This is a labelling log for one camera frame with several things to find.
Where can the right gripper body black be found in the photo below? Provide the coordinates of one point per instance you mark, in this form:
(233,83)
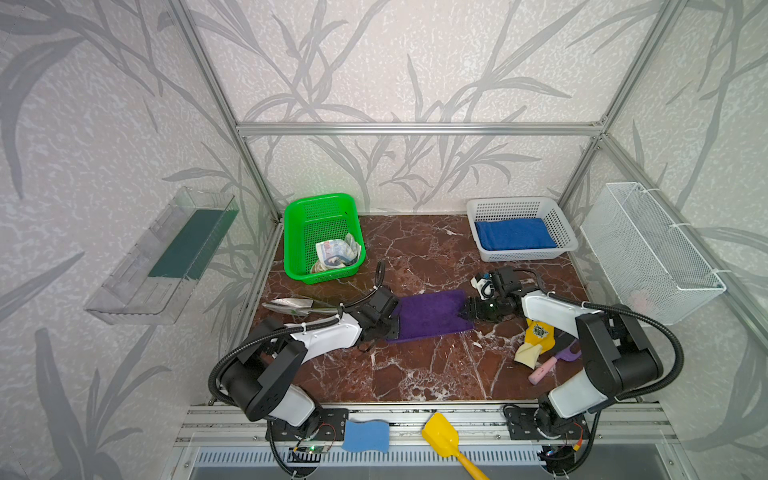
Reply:
(477,307)

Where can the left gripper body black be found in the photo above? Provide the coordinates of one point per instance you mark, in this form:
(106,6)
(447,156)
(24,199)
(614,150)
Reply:
(390,320)

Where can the purple towel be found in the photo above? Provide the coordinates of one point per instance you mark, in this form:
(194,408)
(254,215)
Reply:
(431,315)

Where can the blue towel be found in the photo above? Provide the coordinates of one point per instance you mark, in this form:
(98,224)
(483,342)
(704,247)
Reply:
(514,234)

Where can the white light-blue towel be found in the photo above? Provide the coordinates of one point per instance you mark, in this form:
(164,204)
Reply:
(336,253)

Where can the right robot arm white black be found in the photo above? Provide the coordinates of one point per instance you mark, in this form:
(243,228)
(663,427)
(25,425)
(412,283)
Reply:
(624,354)

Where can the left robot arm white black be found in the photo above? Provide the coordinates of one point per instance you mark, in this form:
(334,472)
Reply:
(258,375)

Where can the yellow packet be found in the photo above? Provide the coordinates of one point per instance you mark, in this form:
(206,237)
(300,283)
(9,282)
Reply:
(539,334)

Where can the pale yellow cloth piece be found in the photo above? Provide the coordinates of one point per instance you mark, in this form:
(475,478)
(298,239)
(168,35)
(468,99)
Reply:
(528,354)

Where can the white plastic basket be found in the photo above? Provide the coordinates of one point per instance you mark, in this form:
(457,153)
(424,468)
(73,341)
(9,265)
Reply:
(497,209)

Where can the silver metal trowel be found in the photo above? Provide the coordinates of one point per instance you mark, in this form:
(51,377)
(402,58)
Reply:
(300,307)

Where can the purple small toy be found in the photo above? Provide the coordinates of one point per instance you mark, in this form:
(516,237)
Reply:
(570,353)

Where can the green plastic basket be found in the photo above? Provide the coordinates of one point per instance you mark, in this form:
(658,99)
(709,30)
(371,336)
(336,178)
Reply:
(312,221)

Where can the blue sponge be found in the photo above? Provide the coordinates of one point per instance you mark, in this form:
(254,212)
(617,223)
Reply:
(368,436)

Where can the yellow plastic shovel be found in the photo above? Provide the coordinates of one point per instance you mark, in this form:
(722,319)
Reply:
(444,439)

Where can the small circuit board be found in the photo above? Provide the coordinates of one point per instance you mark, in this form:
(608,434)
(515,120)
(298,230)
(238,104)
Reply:
(309,453)

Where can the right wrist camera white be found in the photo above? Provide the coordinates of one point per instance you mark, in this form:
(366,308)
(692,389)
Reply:
(483,284)

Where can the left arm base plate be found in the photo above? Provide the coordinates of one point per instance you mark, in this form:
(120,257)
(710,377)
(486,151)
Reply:
(324,424)

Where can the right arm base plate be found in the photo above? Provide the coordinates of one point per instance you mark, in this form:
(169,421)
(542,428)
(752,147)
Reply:
(542,423)

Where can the pink item in wire basket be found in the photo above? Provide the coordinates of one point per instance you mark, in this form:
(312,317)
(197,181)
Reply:
(641,302)

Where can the white wire wall basket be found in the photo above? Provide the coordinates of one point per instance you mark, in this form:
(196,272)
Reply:
(640,247)

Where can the clear acrylic wall shelf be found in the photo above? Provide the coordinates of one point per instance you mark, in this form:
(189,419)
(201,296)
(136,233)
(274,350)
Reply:
(155,280)

